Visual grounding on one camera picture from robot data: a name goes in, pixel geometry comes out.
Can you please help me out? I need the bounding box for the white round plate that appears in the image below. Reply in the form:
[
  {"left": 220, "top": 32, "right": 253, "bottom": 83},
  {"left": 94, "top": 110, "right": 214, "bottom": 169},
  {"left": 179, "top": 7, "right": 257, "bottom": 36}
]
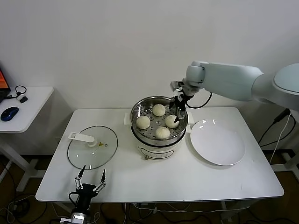
[{"left": 190, "top": 119, "right": 246, "bottom": 166}]

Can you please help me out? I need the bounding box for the blue computer mouse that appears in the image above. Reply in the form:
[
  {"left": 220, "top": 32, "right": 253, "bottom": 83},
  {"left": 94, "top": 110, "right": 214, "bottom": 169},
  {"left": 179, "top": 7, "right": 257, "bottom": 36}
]
[{"left": 0, "top": 106, "right": 19, "bottom": 122}]

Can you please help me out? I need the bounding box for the black earphone cable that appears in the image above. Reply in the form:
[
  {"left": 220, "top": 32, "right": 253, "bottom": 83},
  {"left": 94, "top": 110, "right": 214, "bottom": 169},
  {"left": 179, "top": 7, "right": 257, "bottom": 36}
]
[{"left": 6, "top": 85, "right": 28, "bottom": 100}]

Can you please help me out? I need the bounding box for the glass lid with white handle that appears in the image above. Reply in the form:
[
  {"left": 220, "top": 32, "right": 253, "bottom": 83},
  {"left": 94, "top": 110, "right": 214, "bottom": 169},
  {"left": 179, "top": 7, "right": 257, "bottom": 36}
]
[{"left": 67, "top": 126, "right": 119, "bottom": 169}]

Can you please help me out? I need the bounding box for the white table leg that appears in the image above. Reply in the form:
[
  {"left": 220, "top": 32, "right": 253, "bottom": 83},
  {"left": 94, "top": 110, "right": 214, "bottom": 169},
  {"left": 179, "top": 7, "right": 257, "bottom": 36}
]
[{"left": 219, "top": 201, "right": 232, "bottom": 221}]

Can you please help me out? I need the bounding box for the cream electric cooker base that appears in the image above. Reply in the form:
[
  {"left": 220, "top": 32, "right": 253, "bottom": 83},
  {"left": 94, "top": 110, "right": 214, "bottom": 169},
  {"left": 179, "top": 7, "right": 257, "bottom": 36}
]
[{"left": 130, "top": 126, "right": 187, "bottom": 161}]

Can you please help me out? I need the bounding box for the white steamed baozi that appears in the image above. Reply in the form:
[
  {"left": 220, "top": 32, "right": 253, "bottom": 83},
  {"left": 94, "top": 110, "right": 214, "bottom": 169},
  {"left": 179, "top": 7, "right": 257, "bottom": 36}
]
[
  {"left": 136, "top": 116, "right": 151, "bottom": 129},
  {"left": 164, "top": 115, "right": 180, "bottom": 129},
  {"left": 152, "top": 104, "right": 166, "bottom": 117},
  {"left": 155, "top": 126, "right": 171, "bottom": 140}
]

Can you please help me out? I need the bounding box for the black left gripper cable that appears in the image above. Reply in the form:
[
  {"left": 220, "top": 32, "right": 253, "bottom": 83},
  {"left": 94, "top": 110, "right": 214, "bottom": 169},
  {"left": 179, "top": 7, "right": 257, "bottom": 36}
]
[{"left": 68, "top": 192, "right": 79, "bottom": 208}]

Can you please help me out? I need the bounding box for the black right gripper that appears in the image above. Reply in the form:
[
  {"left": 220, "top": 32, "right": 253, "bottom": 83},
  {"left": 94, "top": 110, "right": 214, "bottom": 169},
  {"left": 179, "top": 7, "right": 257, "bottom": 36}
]
[{"left": 170, "top": 90, "right": 194, "bottom": 124}]

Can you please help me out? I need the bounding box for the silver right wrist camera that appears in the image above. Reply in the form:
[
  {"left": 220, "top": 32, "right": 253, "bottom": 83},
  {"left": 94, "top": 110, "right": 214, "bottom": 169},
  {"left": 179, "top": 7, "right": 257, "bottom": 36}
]
[{"left": 170, "top": 80, "right": 184, "bottom": 92}]

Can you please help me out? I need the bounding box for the white hanging cable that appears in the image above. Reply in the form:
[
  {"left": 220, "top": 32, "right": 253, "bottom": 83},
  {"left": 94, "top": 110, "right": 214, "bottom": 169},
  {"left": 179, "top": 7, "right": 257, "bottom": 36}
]
[{"left": 270, "top": 109, "right": 296, "bottom": 165}]

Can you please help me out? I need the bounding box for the steel perforated steamer basket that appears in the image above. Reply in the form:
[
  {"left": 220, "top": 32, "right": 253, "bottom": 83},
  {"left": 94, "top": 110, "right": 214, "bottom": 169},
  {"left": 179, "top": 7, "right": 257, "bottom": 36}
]
[{"left": 123, "top": 95, "right": 195, "bottom": 143}]

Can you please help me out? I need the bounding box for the white side table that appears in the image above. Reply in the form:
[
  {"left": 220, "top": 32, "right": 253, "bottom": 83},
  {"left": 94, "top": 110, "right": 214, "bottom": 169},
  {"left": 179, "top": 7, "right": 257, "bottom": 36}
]
[{"left": 0, "top": 86, "right": 55, "bottom": 192}]

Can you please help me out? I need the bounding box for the black cable with adapter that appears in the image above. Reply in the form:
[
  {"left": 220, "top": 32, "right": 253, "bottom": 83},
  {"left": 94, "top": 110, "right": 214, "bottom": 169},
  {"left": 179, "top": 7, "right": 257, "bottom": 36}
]
[{"left": 258, "top": 108, "right": 295, "bottom": 152}]

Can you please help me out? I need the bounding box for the black laptop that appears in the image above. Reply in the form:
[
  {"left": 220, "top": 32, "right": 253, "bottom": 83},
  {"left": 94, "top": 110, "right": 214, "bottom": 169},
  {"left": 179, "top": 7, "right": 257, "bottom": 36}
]
[{"left": 0, "top": 61, "right": 12, "bottom": 105}]

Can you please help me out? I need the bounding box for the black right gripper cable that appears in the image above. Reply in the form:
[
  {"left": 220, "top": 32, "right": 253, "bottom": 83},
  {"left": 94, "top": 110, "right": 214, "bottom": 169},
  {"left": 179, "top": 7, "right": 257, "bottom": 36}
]
[{"left": 185, "top": 91, "right": 213, "bottom": 109}]

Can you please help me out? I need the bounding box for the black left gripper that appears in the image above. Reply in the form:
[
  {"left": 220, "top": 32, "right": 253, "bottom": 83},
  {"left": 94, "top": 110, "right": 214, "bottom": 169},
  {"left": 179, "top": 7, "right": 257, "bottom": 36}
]
[{"left": 74, "top": 164, "right": 107, "bottom": 212}]

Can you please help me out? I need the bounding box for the white power cord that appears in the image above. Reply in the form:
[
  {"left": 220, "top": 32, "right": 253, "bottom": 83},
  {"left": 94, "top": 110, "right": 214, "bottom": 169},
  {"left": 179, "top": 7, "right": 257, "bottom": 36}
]
[{"left": 130, "top": 202, "right": 194, "bottom": 213}]

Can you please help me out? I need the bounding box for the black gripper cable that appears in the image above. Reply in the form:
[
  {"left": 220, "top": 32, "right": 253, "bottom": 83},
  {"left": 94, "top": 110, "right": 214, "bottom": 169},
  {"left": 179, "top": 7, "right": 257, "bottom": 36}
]
[
  {"left": 185, "top": 91, "right": 213, "bottom": 109},
  {"left": 68, "top": 192, "right": 79, "bottom": 208}
]

